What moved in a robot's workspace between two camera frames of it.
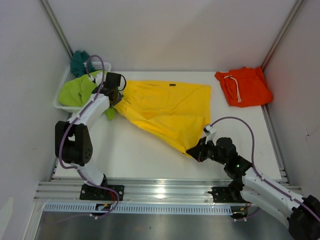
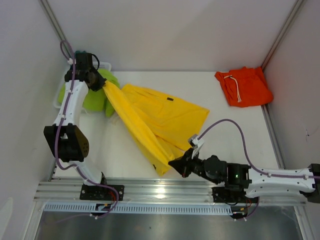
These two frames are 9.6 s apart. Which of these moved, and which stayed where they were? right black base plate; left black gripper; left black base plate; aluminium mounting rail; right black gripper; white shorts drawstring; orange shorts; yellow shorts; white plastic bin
Moved: left black gripper; yellow shorts; right black gripper
Stayed: right black base plate; aluminium mounting rail; white plastic bin; left black base plate; white shorts drawstring; orange shorts
